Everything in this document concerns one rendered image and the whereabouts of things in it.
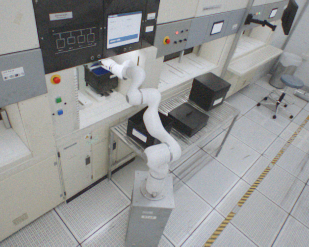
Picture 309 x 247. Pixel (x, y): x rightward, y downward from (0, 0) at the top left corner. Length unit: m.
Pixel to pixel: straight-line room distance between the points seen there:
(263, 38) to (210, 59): 1.50
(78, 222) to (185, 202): 1.06
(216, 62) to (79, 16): 2.13
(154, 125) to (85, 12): 0.74
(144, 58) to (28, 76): 0.86
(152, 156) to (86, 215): 1.27
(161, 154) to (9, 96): 0.87
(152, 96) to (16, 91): 0.75
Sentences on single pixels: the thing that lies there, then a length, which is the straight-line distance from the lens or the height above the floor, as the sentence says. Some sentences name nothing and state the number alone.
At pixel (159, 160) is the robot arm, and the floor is 1.15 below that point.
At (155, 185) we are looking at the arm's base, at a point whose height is 0.89.
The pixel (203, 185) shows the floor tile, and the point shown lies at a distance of 2.81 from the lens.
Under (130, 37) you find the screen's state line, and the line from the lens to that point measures 1.77.
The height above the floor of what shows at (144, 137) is 0.86.
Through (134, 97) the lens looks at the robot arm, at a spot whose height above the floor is 1.32.
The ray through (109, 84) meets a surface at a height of 1.03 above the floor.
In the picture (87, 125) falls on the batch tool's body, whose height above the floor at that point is 0.87.
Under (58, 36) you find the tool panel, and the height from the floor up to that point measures 1.61.
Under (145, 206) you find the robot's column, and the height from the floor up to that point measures 0.76.
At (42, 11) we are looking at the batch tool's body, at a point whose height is 1.74.
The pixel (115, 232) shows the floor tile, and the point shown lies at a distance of 2.36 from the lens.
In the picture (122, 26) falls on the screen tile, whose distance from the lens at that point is 1.68.
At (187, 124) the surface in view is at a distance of 2.09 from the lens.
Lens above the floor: 2.16
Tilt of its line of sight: 40 degrees down
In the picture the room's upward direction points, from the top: 12 degrees clockwise
